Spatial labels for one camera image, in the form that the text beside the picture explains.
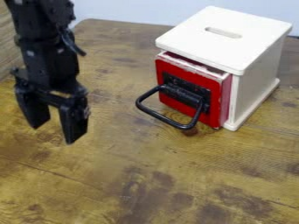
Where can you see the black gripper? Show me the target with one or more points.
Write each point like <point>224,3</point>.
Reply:
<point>47,82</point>

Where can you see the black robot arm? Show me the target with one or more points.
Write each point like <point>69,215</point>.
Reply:
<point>40,17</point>

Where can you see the red drawer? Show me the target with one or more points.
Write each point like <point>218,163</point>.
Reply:
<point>197,79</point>

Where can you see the white wooden box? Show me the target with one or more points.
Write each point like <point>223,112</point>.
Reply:
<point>240,44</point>

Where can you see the black metal drawer handle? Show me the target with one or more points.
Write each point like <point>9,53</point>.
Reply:
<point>191,100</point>

